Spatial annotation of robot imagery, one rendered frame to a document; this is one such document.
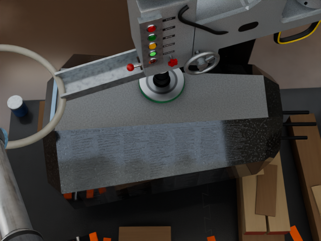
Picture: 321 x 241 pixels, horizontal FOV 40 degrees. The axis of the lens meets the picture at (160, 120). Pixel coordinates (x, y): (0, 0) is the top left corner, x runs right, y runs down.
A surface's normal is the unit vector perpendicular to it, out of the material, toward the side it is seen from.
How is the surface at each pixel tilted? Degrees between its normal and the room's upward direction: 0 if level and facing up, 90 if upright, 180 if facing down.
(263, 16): 90
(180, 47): 90
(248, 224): 0
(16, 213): 43
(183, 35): 90
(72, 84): 2
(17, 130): 0
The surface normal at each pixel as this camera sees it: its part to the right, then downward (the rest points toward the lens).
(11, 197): 0.32, -0.85
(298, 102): -0.01, -0.41
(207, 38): 0.30, 0.87
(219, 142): 0.04, 0.35
